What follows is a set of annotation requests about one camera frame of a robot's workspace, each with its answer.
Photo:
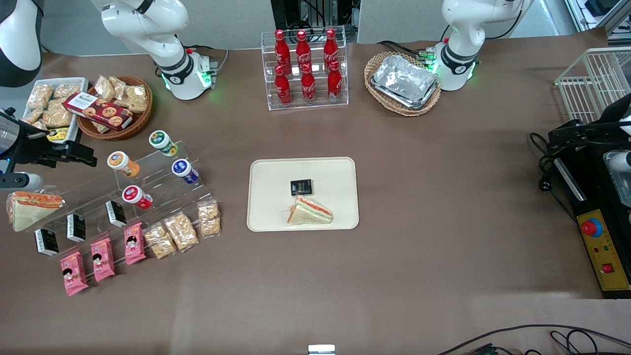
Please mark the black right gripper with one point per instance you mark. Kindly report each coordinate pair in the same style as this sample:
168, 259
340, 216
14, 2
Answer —
33, 147

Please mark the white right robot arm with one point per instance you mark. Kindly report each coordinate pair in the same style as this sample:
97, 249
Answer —
148, 29

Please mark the orange gum bottle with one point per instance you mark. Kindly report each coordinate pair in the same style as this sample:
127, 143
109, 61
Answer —
123, 164

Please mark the red gum bottle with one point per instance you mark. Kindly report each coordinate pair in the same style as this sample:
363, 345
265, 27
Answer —
137, 196

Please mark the green gum bottle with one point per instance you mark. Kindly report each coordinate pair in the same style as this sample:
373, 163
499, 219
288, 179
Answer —
162, 143

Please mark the blue gum bottle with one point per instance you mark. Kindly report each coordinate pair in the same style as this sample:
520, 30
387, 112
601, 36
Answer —
185, 170

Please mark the beige plastic tray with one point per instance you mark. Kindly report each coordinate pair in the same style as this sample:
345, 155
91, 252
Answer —
273, 197

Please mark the black tray sealing machine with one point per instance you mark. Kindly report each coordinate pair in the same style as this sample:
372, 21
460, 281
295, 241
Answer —
591, 197

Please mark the foil tray in sealer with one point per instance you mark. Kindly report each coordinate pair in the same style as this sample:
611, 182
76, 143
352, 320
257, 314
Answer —
622, 177

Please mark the yellow black snack packet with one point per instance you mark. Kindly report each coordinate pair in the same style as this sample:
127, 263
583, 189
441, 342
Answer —
58, 134

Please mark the clear peanut crisp packet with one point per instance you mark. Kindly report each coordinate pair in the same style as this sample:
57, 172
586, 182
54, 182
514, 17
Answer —
104, 88
120, 84
159, 240
181, 231
32, 116
136, 99
39, 96
209, 219
67, 91
57, 117

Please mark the clear acrylic stepped shelf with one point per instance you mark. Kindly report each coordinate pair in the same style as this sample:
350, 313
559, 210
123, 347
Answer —
93, 190

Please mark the red cookie box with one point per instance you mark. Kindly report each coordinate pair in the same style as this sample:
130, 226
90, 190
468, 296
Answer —
98, 111

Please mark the wrapped triangle sandwich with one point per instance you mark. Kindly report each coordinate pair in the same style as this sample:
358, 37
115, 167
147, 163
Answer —
30, 209
309, 212

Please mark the round wicker basket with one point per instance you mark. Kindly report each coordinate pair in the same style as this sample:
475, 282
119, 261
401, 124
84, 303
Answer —
133, 123

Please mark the white plastic bin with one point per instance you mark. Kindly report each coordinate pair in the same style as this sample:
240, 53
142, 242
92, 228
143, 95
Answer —
78, 84

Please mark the small black white box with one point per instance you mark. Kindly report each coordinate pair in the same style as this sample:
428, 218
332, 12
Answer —
47, 242
76, 227
300, 187
116, 213

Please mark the pink snack packet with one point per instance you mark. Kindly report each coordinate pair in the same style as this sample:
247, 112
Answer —
134, 243
102, 259
74, 273

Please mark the red cola bottle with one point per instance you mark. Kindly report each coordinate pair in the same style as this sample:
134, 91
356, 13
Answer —
282, 88
334, 82
308, 85
302, 48
330, 47
282, 48

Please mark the clear acrylic bottle rack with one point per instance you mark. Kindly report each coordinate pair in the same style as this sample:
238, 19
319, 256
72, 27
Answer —
318, 105

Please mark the black equipment rack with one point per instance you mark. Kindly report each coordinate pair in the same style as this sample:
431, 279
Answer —
291, 12

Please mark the small white block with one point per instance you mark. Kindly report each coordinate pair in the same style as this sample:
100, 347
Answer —
321, 349

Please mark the stacked aluminium foil trays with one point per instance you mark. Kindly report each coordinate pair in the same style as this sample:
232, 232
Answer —
405, 81

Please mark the oval wicker basket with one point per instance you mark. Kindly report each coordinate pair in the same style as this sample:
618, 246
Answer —
411, 113

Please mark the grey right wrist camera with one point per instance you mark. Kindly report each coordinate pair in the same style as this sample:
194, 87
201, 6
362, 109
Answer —
22, 181

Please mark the aluminium frame bench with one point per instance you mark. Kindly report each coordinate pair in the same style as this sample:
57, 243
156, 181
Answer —
599, 10

